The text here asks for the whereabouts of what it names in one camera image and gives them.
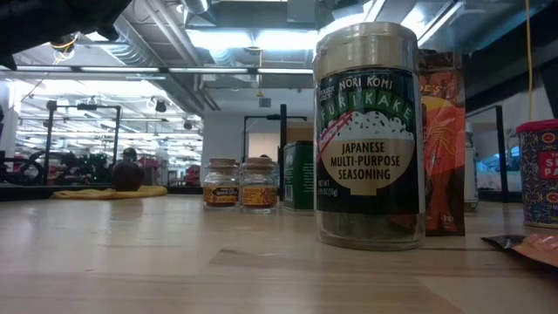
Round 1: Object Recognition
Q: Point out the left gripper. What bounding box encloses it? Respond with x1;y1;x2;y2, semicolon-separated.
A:
0;0;133;71

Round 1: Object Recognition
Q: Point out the small cork-lidded glass jar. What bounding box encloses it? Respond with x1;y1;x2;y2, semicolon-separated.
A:
202;157;241;210
239;156;279;215

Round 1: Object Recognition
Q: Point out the dark green spice tin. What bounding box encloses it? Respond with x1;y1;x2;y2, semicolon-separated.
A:
282;140;316;214

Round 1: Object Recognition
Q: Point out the orange taco seasoning packet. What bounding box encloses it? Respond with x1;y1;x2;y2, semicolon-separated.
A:
418;48;466;237

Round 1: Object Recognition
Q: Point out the red smoked paprika tin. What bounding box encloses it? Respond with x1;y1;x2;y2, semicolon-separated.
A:
516;118;558;229

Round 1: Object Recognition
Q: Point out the dark orange printed spice packet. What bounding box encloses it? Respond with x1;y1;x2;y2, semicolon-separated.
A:
481;233;558;268

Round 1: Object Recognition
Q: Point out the long LED light bar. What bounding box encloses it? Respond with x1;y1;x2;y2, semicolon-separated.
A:
0;65;315;75

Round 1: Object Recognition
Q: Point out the background robot station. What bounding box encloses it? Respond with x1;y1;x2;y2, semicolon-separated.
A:
0;147;112;187

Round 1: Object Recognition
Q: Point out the dark red apple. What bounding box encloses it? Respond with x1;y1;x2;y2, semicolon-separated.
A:
111;160;146;192

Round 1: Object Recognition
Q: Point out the white-lidded glass spice jar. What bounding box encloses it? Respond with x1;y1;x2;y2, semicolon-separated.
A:
464;121;480;213

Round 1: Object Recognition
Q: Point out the black ceiling device yellow cable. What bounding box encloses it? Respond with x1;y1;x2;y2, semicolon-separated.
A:
49;33;80;62

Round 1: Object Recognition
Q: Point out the black background rig frame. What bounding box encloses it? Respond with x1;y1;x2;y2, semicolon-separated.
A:
43;99;122;184
242;113;309;189

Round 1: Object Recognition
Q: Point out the black aluminium table frame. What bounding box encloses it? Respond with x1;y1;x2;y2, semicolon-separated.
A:
0;41;558;205

